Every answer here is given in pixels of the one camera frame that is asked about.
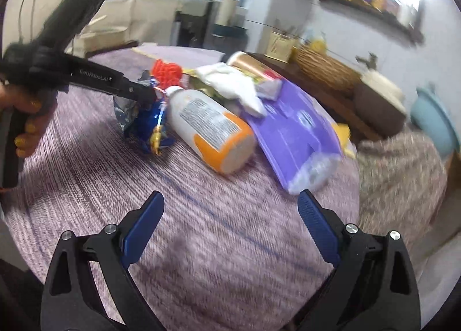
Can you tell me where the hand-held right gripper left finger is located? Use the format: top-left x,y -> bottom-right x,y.
40,190 -> 166,331

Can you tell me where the white table sheet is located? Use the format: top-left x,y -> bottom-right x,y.
131,44 -> 226,65

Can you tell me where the blue foil snack wrapper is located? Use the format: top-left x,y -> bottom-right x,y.
113,72 -> 177,155

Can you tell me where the light blue plastic basin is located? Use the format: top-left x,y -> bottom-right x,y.
411,86 -> 460,157

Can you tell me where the yellow pump bottle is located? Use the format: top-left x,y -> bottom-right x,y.
310,33 -> 326,54

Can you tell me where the white bottle with orange base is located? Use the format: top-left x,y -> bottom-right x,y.
164,86 -> 258,175

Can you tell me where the floral cloth cover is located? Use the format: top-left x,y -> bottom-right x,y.
356,129 -> 447,256

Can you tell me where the red foam fruit net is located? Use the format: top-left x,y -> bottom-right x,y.
151,59 -> 186,92

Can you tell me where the bronze faucet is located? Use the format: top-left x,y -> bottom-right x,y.
355,52 -> 379,72

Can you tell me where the dark wooden counter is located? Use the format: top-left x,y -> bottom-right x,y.
248,52 -> 382,140

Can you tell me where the yellow foam fruit net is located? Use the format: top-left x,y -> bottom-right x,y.
333,124 -> 357,159

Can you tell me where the beige paper roll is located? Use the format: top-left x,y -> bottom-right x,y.
214,0 -> 236,27

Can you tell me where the white crumpled cloth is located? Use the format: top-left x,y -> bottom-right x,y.
196,62 -> 269,117

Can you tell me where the wicker basket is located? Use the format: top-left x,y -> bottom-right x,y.
295,44 -> 362,92

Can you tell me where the purple plastic package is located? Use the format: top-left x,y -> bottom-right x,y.
248,80 -> 343,195

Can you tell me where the purple striped tablecloth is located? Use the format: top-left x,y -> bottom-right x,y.
3,44 -> 361,331

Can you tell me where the brown and white sink basin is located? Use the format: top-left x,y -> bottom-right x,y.
353,69 -> 407,133

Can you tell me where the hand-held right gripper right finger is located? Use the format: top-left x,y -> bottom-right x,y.
297,189 -> 422,331

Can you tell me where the beige chopstick holder box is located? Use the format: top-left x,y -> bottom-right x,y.
266,28 -> 298,63

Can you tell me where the red and gold can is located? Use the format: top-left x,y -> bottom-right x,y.
227,51 -> 285,88

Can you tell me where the person's left hand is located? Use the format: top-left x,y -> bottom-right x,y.
0,84 -> 58,159

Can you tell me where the wooden wall shelf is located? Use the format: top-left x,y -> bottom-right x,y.
313,0 -> 426,43

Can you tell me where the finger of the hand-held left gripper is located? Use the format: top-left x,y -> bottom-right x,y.
111,77 -> 160,110

